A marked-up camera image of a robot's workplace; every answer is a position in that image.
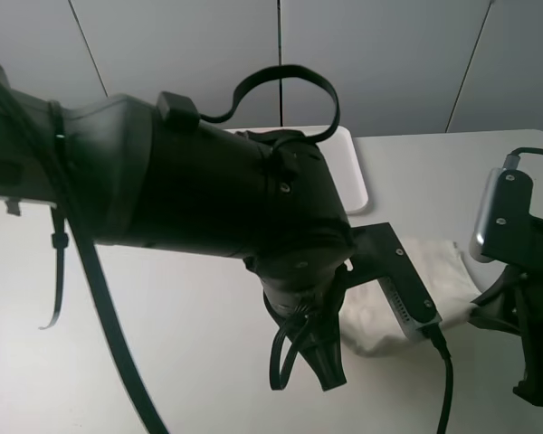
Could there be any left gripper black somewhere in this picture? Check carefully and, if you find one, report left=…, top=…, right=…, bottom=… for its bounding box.
left=252, top=257, right=351, bottom=391

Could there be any cream white towel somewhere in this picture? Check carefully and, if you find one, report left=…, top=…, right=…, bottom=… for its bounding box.
left=339, top=237, right=481, bottom=358

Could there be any white rectangular plastic tray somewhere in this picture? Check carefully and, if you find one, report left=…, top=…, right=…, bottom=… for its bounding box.
left=226, top=125, right=369, bottom=215

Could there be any black cable tie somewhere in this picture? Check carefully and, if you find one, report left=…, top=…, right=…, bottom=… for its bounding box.
left=39, top=208, right=69, bottom=331

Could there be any left arm flat ribbon cable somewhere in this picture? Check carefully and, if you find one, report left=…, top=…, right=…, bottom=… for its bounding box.
left=156, top=64, right=341, bottom=146

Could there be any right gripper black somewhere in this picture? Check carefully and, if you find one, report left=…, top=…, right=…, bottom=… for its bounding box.
left=470, top=215, right=543, bottom=405

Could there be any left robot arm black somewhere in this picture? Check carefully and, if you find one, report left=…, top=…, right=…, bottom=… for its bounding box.
left=0, top=65, right=355, bottom=390

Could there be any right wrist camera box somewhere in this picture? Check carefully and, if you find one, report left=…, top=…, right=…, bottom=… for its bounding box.
left=469, top=168, right=533, bottom=266

